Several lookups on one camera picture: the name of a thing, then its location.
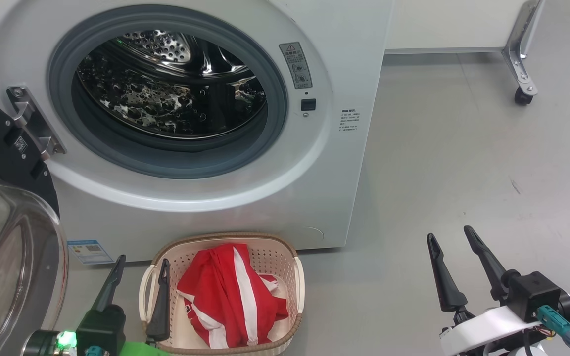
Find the teal camera connector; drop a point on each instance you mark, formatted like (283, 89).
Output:
(93, 351)
(557, 324)

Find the blue energy label sticker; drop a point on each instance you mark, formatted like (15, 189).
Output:
(89, 252)

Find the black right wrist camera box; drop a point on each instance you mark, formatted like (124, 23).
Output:
(535, 291)

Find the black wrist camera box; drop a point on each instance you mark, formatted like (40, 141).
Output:
(535, 291)
(99, 329)

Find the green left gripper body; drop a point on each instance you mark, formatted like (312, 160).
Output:
(141, 350)

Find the teal left camera connector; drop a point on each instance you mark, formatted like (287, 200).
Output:
(93, 351)

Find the red and white garment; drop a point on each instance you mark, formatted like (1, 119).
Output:
(220, 291)

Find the white partition panel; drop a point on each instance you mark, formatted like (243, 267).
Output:
(443, 22)

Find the small text sticker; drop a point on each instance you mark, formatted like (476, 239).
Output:
(350, 119)

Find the cream perforated laundry basket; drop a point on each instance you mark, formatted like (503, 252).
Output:
(280, 262)

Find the teal right camera connector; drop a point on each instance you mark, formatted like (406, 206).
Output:
(557, 324)

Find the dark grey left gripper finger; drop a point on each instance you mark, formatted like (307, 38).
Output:
(109, 289)
(161, 311)

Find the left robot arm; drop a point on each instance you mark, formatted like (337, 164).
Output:
(42, 343)

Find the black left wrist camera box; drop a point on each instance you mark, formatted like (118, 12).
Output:
(99, 329)

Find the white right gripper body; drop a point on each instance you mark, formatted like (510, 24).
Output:
(483, 329)

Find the black door latch socket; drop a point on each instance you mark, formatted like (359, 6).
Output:
(308, 104)

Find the black caster wheel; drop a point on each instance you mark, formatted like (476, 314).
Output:
(523, 97)

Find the grey warning label sticker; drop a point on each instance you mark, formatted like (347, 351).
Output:
(296, 64)

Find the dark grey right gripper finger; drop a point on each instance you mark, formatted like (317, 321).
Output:
(446, 282)
(488, 262)

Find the white front-load washing machine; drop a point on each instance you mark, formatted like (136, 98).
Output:
(334, 173)

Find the metal door hinge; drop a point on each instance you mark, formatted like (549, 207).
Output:
(32, 121)

